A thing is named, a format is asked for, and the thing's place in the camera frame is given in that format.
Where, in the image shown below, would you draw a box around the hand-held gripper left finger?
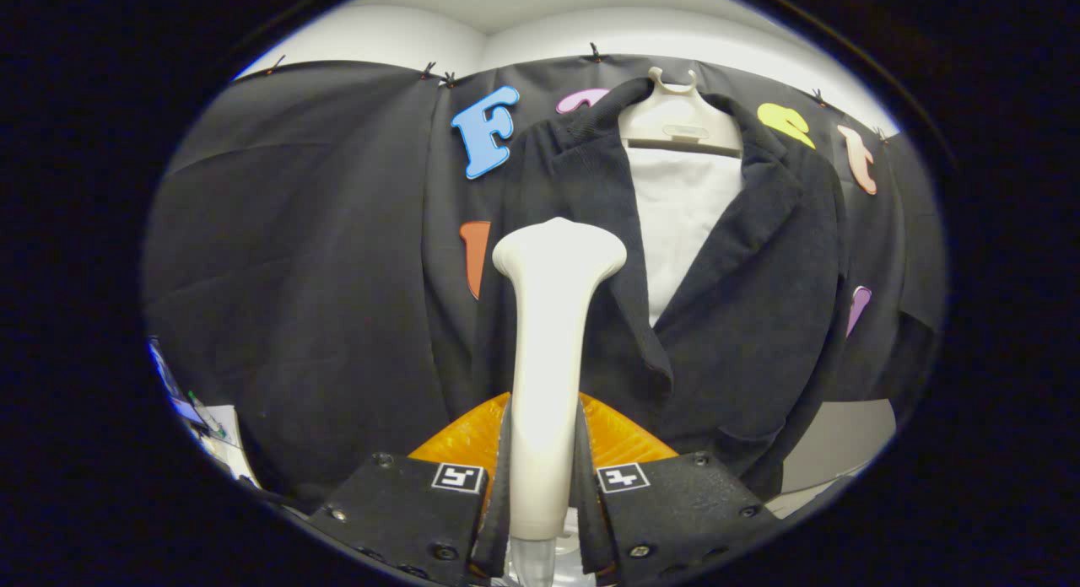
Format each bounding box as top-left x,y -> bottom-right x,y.
304,391 -> 513,587

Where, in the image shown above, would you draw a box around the blue lit screen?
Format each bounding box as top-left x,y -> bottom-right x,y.
147,337 -> 208,428

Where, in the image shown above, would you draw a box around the black suit jacket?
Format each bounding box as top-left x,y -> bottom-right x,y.
467,76 -> 850,500

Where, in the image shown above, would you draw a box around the white garment steamer head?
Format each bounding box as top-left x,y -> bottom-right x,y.
491,217 -> 629,542

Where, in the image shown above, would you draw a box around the black backdrop cloth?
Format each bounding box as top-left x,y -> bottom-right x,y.
142,52 -> 950,514

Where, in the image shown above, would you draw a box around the white fabric hanger board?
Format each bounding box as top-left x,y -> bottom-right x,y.
628,145 -> 744,327

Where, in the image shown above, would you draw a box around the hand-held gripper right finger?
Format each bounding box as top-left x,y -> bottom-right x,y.
576,391 -> 779,587

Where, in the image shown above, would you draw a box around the grey and beige cabinet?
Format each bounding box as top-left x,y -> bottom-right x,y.
763,398 -> 898,520

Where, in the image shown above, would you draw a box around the white paper sheets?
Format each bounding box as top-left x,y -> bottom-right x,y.
201,404 -> 257,488

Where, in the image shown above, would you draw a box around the cream plastic hanger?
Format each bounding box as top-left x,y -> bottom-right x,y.
618,66 -> 744,159

